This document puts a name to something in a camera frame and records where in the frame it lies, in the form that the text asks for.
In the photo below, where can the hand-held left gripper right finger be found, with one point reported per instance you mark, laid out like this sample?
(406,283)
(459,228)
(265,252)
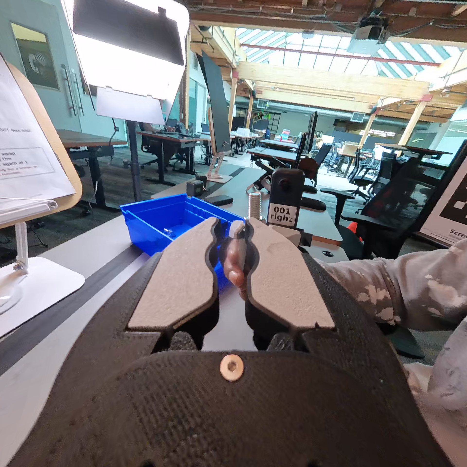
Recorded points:
(288,284)

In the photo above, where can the black panel wooden stand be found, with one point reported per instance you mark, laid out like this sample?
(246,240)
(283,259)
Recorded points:
(215,109)

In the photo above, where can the black folding holder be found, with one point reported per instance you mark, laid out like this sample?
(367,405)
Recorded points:
(264,169)

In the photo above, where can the grey phone sign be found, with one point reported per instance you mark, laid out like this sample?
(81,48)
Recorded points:
(36,62)

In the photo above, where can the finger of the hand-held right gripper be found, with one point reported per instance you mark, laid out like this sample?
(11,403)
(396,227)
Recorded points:
(288,233)
(240,251)

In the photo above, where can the ceiling projector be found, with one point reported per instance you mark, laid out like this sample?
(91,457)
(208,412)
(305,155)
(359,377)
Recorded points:
(368,34)

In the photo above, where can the orange cone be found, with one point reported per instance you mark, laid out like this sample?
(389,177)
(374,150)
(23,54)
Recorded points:
(353,229)

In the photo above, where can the bright studio light panel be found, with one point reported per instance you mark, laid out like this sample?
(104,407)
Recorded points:
(127,62)

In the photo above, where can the printed instruction sheet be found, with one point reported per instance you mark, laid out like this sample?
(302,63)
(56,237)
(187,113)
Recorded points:
(22,153)

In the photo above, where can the person's right hand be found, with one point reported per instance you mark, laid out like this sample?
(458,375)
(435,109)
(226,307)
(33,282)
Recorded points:
(233,270)

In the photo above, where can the black flat box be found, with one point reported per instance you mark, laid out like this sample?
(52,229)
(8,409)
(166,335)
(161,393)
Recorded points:
(219,200)

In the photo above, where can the person's right forearm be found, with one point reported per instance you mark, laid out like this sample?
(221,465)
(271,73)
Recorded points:
(401,288)

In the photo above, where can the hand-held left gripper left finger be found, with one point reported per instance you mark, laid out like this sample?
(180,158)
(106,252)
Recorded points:
(175,284)

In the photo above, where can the blue storage bin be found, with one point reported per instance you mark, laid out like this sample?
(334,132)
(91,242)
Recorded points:
(157,219)

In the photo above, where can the white stand base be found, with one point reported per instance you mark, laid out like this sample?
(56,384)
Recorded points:
(47,284)

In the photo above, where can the black office chair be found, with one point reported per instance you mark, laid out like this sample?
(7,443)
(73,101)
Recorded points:
(386,204)

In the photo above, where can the office desk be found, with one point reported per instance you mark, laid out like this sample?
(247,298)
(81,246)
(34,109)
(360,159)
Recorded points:
(84,138)
(164,137)

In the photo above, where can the black cube device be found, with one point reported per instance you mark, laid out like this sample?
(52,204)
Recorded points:
(195,188)

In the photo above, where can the black light stand pole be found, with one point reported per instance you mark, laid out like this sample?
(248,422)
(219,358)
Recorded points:
(134,164)

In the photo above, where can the framed marker poster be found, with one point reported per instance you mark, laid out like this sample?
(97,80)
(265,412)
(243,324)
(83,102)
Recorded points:
(452,219)

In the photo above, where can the beige panel stand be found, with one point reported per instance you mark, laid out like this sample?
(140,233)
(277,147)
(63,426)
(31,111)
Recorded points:
(62,160)

